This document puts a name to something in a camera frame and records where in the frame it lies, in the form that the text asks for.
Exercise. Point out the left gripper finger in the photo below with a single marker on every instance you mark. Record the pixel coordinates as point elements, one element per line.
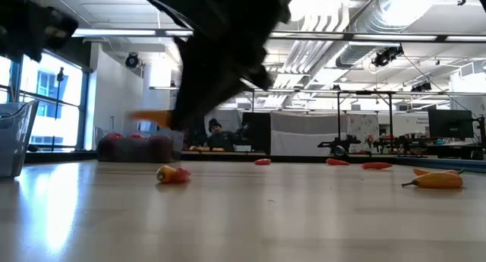
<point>256,77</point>
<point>205,87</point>

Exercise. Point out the red chili pepper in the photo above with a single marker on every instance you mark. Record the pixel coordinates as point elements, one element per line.
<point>337,162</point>
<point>376,165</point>
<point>183,175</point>
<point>262,161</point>

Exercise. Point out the black upright panel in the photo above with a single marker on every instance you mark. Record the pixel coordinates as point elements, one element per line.
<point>256,131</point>

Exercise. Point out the person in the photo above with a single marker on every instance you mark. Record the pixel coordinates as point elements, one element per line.
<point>224,138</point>

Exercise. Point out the white cloth screen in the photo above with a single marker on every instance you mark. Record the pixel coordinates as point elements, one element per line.
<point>303,134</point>

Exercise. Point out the black overhead rig beam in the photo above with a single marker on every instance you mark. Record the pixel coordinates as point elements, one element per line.
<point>341,35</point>

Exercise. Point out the black background machine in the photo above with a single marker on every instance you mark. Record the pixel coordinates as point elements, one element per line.
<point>339,145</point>

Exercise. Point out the smoky grey plastic bin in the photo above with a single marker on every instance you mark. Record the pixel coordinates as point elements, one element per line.
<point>15,140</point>
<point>114,155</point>

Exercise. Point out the white patterned board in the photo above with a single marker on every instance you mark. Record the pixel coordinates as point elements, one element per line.
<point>362,125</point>

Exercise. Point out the black ceiling spotlight cluster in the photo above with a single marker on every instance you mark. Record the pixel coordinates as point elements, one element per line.
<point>387,56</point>
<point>421,86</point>

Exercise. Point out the black tripod stand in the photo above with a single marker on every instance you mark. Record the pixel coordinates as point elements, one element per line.
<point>60,75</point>

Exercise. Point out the far work table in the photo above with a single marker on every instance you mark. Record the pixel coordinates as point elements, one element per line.
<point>417,150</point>

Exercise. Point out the black computer monitor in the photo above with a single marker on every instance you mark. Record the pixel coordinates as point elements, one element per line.
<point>450,123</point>

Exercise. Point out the black aluminium table frame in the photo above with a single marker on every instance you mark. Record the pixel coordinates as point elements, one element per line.
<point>296,158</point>

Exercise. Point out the black background rig frame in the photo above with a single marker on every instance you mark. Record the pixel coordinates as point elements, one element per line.
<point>338,114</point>

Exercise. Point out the silver ventilation duct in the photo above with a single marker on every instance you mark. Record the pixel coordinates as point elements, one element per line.
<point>372,26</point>

